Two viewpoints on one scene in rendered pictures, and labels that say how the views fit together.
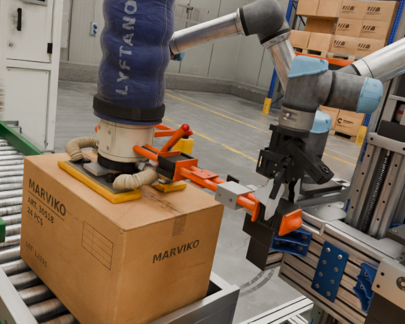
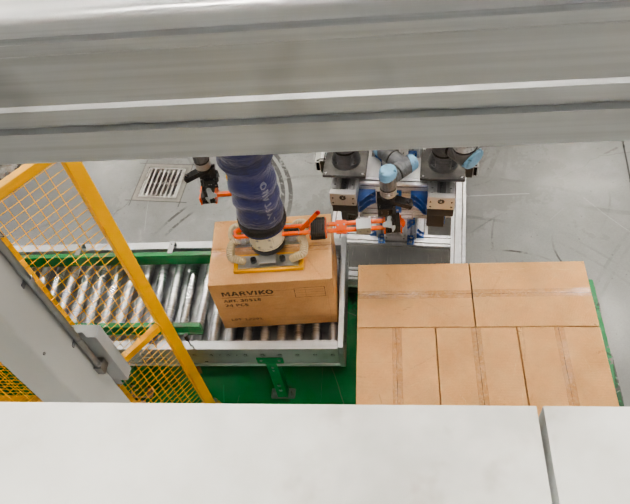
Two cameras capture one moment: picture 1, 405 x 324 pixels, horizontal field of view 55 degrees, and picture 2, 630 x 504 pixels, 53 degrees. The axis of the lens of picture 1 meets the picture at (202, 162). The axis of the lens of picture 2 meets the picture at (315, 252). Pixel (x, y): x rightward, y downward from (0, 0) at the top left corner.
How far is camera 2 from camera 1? 2.34 m
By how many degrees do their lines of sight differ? 44
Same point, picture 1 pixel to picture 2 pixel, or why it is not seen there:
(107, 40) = (253, 206)
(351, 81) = (407, 167)
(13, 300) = (277, 344)
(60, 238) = (272, 303)
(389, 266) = (432, 198)
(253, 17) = not seen: hidden behind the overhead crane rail
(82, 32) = not seen: outside the picture
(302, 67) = (389, 179)
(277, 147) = (384, 204)
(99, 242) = (312, 290)
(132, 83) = (275, 213)
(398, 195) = not seen: hidden behind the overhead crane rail
